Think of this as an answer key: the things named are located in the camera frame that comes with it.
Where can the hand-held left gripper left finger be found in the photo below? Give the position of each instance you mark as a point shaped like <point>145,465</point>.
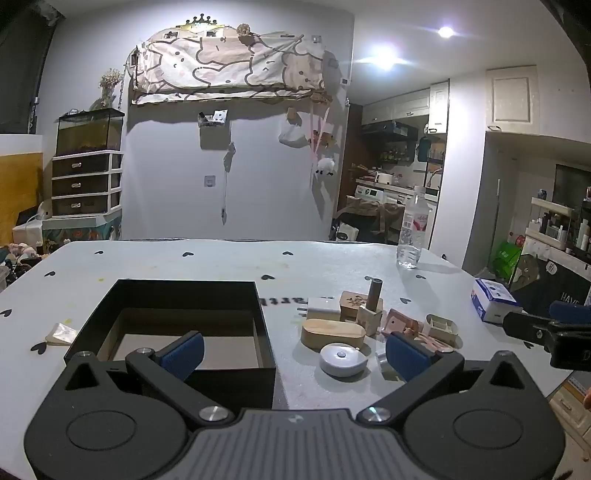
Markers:
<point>183,354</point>

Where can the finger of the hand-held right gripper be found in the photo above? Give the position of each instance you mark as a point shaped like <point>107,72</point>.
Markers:
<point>524,324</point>
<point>571,309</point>

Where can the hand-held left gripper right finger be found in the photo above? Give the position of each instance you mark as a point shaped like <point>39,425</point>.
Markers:
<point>407,359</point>

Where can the wooden stamp with brown cylinder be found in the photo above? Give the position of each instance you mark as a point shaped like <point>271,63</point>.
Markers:
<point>373,304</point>

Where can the white round tape measure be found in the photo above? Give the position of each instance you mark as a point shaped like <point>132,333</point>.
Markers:
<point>341,360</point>

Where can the oval wooden box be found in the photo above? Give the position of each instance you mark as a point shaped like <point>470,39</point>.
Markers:
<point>330,333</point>

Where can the black cardboard box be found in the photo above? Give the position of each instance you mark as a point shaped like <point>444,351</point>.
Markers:
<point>264,332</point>

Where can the white charger adapter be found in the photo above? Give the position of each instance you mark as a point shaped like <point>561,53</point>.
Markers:
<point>321,308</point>

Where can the pink wooden piece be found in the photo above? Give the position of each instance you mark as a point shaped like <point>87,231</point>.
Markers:
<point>434,344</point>

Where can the black chalkboard sign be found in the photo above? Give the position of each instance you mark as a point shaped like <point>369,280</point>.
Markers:
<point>554,281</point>

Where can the blue and white tissue box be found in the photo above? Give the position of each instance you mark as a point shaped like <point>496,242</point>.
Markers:
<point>494,300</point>

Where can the small beige open box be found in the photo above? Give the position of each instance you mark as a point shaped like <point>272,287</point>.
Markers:
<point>442,327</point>

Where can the green bag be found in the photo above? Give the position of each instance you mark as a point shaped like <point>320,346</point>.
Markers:
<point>505,258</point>

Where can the flat engraved wooden block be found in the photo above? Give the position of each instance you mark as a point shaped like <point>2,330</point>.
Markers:
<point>350,303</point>

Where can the white shelf with bottles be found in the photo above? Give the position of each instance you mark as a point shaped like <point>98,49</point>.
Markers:
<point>561,226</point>

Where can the clear plastic water bottle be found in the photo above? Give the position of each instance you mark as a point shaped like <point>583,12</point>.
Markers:
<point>413,230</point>

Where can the brown cloth covered chair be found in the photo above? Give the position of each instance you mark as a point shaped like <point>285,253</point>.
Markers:
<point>374,217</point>

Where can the white washing machine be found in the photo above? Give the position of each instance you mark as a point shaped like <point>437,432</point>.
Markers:
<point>369,193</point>

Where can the white rice cooker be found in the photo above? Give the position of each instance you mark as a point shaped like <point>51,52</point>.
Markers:
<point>383,178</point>

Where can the pile of plush toys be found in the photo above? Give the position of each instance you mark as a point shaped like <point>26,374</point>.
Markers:
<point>21,256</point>

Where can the white plastic drawer unit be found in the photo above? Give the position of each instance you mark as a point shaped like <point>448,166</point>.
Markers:
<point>85,184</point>

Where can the white hanging plush toy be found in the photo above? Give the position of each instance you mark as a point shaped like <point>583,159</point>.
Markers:
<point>325,166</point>

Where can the brown wooden board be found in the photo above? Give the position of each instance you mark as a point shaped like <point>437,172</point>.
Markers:
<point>21,194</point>

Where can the glass fish tank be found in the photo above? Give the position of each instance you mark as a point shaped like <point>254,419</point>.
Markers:
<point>87,134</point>

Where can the white hanging plastic bag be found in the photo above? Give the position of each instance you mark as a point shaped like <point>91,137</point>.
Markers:
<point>293,136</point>

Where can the white kitchen upper cabinets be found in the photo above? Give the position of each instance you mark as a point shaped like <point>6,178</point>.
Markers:
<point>406,106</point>

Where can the dried flower bunch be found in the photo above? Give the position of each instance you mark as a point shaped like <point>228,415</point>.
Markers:
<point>111,83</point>

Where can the cartoon printed cloth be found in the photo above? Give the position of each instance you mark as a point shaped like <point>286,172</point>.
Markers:
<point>231,64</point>

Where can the round ceiling light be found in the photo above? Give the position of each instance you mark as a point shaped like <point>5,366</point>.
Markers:
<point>383,60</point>
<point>445,31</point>

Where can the gold crown ornament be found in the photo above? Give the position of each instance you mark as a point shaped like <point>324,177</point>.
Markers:
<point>201,21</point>

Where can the black curtain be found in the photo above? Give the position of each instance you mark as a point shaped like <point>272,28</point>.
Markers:
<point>23,60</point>

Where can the white wall socket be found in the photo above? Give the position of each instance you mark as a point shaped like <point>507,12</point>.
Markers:
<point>209,181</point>

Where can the white wall cabinet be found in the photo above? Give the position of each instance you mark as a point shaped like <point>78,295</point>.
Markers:
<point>511,99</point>

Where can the small wall holder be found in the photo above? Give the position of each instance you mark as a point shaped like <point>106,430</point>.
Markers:
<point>213,117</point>

